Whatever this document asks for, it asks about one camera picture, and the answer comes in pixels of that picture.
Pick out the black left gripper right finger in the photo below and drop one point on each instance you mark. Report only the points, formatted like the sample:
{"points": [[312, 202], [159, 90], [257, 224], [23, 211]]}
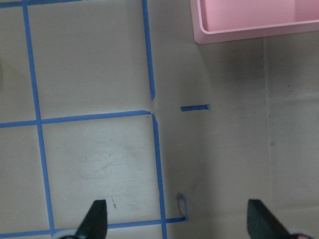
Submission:
{"points": [[262, 224]]}

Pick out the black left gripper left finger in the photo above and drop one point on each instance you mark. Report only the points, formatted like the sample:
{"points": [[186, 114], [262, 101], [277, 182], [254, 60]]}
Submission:
{"points": [[94, 225]]}

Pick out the pink plastic box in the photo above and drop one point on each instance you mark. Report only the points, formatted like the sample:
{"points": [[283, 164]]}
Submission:
{"points": [[227, 20]]}

